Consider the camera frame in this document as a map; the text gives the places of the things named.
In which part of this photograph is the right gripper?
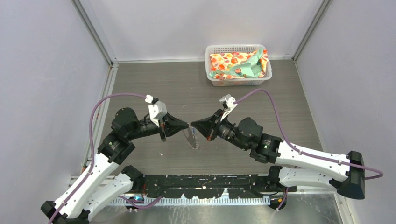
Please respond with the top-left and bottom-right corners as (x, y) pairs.
(192, 108), (248, 150)

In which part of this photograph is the large metal keyring disc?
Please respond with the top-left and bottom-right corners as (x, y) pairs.
(182, 125), (200, 150)

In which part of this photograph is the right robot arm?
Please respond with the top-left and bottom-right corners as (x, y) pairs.
(191, 109), (365, 200)

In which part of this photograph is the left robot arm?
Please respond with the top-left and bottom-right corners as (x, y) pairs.
(41, 105), (189, 224)

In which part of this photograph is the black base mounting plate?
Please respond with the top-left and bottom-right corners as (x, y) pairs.
(129, 174), (286, 199)

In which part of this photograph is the floral patterned cloth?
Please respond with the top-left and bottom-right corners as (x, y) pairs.
(209, 48), (269, 80)

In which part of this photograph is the white plastic basket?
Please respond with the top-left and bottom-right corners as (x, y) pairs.
(205, 44), (272, 86)

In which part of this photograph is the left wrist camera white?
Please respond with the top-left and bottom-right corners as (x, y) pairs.
(145, 95), (167, 127)

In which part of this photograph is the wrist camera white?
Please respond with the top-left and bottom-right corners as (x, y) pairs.
(145, 95), (167, 127)
(219, 94), (238, 121)

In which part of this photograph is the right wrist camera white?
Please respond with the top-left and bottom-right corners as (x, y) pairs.
(219, 94), (238, 121)

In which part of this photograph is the aluminium frame rail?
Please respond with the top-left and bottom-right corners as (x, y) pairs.
(110, 175), (336, 206)

